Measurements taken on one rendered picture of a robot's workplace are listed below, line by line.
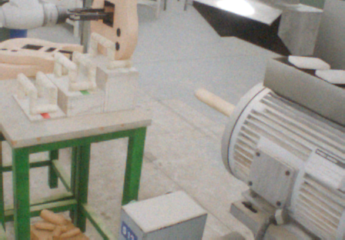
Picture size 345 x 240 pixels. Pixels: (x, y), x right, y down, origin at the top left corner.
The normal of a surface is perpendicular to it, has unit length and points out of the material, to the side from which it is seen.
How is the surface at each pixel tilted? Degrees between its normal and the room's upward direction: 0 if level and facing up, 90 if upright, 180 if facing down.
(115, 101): 90
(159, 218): 0
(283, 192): 90
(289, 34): 90
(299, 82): 90
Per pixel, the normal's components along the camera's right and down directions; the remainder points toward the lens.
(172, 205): 0.09, -0.91
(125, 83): 0.47, 0.40
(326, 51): -0.86, 0.14
